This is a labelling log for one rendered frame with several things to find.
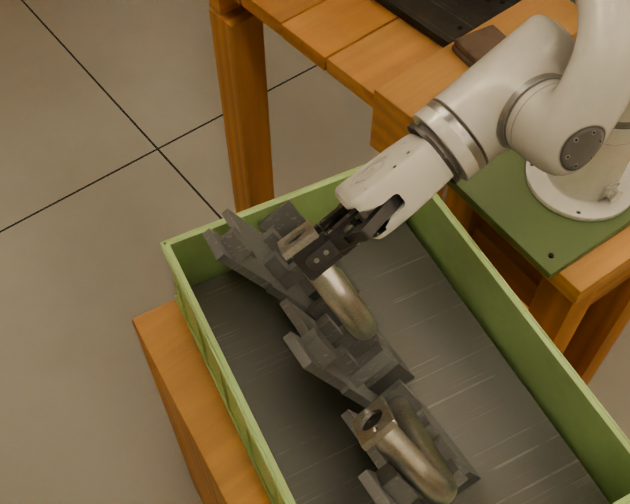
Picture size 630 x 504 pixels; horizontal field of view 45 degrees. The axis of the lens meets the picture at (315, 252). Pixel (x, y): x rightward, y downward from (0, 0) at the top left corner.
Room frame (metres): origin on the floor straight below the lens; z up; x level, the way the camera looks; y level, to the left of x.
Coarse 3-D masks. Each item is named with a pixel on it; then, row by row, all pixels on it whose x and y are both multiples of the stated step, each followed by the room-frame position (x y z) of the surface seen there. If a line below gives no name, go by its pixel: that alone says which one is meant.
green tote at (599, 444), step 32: (320, 192) 0.78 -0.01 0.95; (224, 224) 0.71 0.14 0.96; (256, 224) 0.73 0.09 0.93; (416, 224) 0.78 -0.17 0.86; (448, 224) 0.71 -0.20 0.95; (192, 256) 0.68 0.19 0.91; (448, 256) 0.70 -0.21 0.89; (480, 256) 0.65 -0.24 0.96; (480, 288) 0.62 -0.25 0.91; (192, 320) 0.59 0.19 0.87; (480, 320) 0.61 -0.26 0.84; (512, 320) 0.56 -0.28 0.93; (512, 352) 0.54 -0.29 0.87; (544, 352) 0.50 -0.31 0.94; (224, 384) 0.47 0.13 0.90; (544, 384) 0.48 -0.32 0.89; (576, 384) 0.44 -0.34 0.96; (576, 416) 0.42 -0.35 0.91; (608, 416) 0.40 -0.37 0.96; (256, 448) 0.38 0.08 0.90; (576, 448) 0.40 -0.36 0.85; (608, 448) 0.37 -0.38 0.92; (608, 480) 0.35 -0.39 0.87
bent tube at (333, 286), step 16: (304, 224) 0.48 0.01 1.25; (288, 240) 0.46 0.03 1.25; (304, 240) 0.44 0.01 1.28; (288, 256) 0.43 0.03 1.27; (336, 272) 0.43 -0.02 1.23; (320, 288) 0.42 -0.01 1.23; (336, 288) 0.42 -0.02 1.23; (352, 288) 0.51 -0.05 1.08; (336, 304) 0.41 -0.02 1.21; (352, 304) 0.41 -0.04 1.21; (352, 320) 0.40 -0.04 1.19; (368, 320) 0.41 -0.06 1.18; (368, 336) 0.40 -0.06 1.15
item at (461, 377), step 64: (384, 256) 0.73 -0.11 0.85; (256, 320) 0.60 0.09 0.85; (384, 320) 0.60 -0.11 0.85; (448, 320) 0.60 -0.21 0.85; (256, 384) 0.50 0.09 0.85; (320, 384) 0.50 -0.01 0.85; (448, 384) 0.50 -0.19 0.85; (512, 384) 0.50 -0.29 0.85; (320, 448) 0.40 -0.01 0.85; (512, 448) 0.40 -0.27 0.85
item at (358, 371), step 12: (324, 324) 0.53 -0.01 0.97; (336, 336) 0.52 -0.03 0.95; (348, 336) 0.52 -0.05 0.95; (336, 348) 0.46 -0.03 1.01; (372, 348) 0.47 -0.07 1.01; (384, 348) 0.47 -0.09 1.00; (336, 360) 0.44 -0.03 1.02; (348, 360) 0.44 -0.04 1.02; (360, 360) 0.45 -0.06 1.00; (372, 360) 0.45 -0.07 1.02; (384, 360) 0.45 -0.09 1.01; (348, 372) 0.43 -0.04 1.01; (360, 372) 0.44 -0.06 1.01; (372, 372) 0.44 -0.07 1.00; (360, 384) 0.43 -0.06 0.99
